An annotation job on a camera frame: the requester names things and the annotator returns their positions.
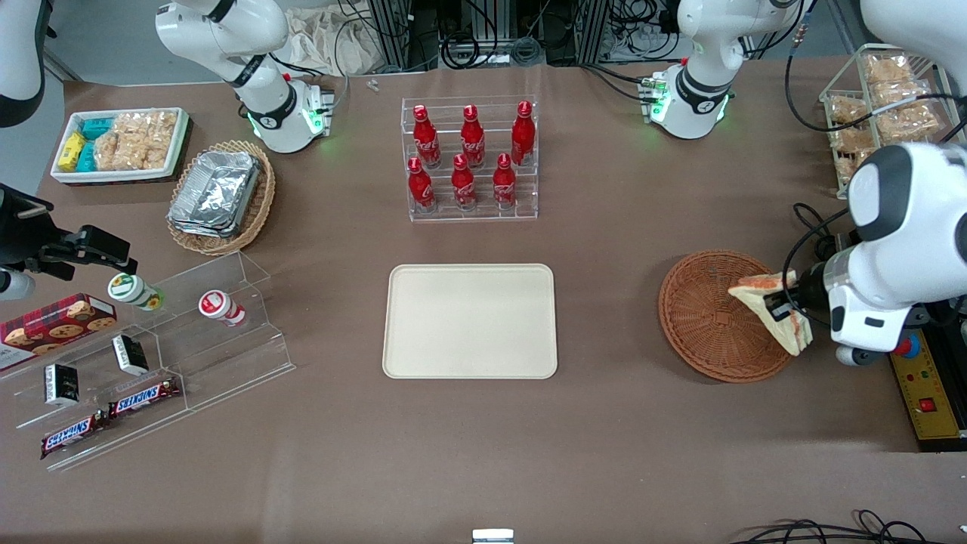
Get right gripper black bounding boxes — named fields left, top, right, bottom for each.
left=0, top=185, right=139, bottom=276

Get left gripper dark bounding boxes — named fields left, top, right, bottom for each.
left=765, top=264, right=832, bottom=320

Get triangular sandwich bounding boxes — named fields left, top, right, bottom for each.
left=728, top=272, right=815, bottom=357

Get brown wicker basket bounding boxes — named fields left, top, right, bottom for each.
left=657, top=249, right=798, bottom=384

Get white rectangular snack tray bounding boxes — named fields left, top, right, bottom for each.
left=51, top=107, right=190, bottom=184

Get light wicker basket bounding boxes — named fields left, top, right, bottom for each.
left=166, top=140, right=277, bottom=256

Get cream plastic tray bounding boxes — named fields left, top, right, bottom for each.
left=382, top=263, right=559, bottom=380

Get green cap yogurt bottle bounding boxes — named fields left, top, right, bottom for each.
left=107, top=273, right=165, bottom=312

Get red plaid cookie box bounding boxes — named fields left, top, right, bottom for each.
left=0, top=293, right=118, bottom=371

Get yellow snack box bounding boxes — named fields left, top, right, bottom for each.
left=59, top=132, right=88, bottom=173

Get small black white box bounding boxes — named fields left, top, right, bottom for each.
left=43, top=363, right=81, bottom=407
left=112, top=334, right=150, bottom=376

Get clear rice cracker packet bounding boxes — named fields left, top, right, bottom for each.
left=94, top=111, right=178, bottom=172

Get stacked foil containers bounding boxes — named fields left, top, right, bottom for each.
left=168, top=150, right=263, bottom=239

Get red cap yogurt bottle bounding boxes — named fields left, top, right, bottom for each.
left=198, top=290, right=247, bottom=328

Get snickers bar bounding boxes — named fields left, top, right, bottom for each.
left=108, top=376, right=182, bottom=420
left=40, top=412, right=110, bottom=460

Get clear acrylic stepped display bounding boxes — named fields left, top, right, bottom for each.
left=0, top=251, right=297, bottom=473

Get yellow black emergency stop box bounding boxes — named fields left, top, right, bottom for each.
left=888, top=331, right=967, bottom=453

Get clear acrylic bottle rack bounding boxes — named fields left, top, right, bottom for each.
left=400, top=94, right=539, bottom=222

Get red cola bottle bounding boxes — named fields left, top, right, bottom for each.
left=407, top=156, right=437, bottom=212
left=412, top=104, right=442, bottom=168
left=451, top=153, right=478, bottom=211
left=461, top=104, right=486, bottom=168
left=493, top=153, right=517, bottom=210
left=511, top=100, right=536, bottom=166

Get white cloth bag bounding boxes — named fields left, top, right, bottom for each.
left=283, top=8, right=382, bottom=76

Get black table cable bundle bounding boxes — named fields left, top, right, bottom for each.
left=782, top=202, right=852, bottom=284

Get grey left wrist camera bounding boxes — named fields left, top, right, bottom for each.
left=835, top=344, right=900, bottom=369

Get black floor cables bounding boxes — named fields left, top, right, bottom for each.
left=729, top=510, right=967, bottom=544

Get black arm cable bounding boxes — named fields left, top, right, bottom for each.
left=783, top=0, right=953, bottom=134

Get white wire rack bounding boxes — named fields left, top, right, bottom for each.
left=820, top=43, right=964, bottom=199

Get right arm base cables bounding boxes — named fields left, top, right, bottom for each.
left=268, top=53, right=352, bottom=116

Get black base cables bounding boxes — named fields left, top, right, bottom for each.
left=582, top=63, right=660, bottom=104

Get coiled black cable bundle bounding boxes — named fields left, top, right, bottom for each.
left=442, top=30, right=545, bottom=69

